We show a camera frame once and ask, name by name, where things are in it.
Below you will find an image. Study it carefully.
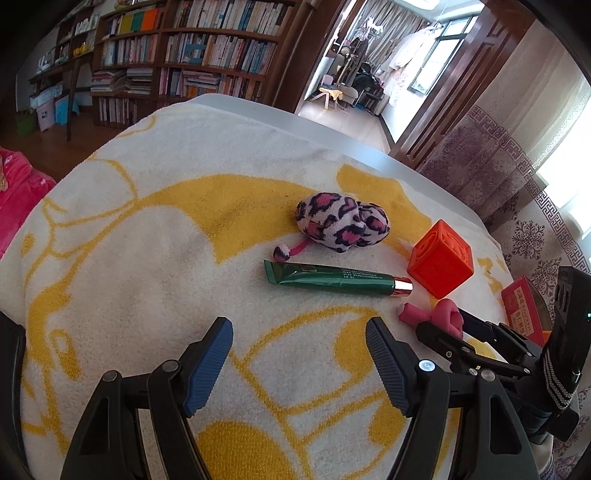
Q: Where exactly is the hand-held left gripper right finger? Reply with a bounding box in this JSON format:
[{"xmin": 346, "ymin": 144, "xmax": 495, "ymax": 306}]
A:
[{"xmin": 365, "ymin": 316, "xmax": 541, "ymax": 480}]

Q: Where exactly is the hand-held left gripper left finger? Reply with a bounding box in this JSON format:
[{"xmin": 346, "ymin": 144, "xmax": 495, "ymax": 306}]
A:
[{"xmin": 60, "ymin": 316, "xmax": 235, "ymax": 480}]

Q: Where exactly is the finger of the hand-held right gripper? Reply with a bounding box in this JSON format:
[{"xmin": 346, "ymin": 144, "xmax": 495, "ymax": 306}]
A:
[
  {"xmin": 455, "ymin": 310, "xmax": 550, "ymax": 365},
  {"xmin": 416, "ymin": 320, "xmax": 541, "ymax": 393}
]

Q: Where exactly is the pink foam hair curler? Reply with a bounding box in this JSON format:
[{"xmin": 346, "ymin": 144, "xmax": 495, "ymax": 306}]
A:
[{"xmin": 399, "ymin": 298, "xmax": 465, "ymax": 334}]

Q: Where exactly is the red cardboard box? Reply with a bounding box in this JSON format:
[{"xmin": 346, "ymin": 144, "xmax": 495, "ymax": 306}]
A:
[{"xmin": 501, "ymin": 275, "xmax": 555, "ymax": 347}]

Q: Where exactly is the dark orange rubber cube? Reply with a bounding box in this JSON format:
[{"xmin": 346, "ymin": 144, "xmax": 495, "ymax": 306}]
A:
[{"xmin": 407, "ymin": 220, "xmax": 474, "ymax": 299}]

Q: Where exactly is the dark green cream tube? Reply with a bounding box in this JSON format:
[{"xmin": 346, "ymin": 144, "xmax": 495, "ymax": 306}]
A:
[{"xmin": 263, "ymin": 259, "xmax": 414, "ymax": 297}]

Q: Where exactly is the white yellow printed blanket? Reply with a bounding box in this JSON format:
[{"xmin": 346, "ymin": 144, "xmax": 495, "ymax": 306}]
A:
[{"xmin": 0, "ymin": 102, "xmax": 513, "ymax": 480}]

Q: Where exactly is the leopard print plush toy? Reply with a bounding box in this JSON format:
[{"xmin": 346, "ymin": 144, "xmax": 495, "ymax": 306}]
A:
[{"xmin": 273, "ymin": 191, "xmax": 391, "ymax": 264}]

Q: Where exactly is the patterned purple curtain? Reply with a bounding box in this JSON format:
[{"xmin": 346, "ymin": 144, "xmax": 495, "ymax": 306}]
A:
[{"xmin": 416, "ymin": 23, "xmax": 591, "ymax": 462}]

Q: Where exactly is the pink fleece blanket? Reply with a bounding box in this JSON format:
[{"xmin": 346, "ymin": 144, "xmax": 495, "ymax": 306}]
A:
[{"xmin": 0, "ymin": 147, "xmax": 57, "ymax": 259}]

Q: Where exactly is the small wooden stool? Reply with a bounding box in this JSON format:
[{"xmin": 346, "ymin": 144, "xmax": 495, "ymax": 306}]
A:
[{"xmin": 308, "ymin": 85, "xmax": 345, "ymax": 112}]

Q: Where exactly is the blue storage bin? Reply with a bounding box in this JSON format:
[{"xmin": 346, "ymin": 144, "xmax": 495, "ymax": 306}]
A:
[{"xmin": 53, "ymin": 95, "xmax": 81, "ymax": 125}]

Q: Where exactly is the pink storage bin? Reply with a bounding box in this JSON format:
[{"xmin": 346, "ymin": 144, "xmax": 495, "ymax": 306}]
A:
[{"xmin": 30, "ymin": 99, "xmax": 56, "ymax": 132}]

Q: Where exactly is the green basket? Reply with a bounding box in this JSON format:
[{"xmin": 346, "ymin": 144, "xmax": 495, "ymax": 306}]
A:
[{"xmin": 16, "ymin": 108, "xmax": 38, "ymax": 137}]

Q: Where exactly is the large wooden bookshelf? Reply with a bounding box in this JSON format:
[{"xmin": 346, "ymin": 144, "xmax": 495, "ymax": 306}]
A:
[{"xmin": 90, "ymin": 0, "xmax": 305, "ymax": 127}]

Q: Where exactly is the small wooden shelf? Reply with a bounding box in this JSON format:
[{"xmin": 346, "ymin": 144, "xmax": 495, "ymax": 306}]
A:
[{"xmin": 28, "ymin": 0, "xmax": 102, "ymax": 141}]

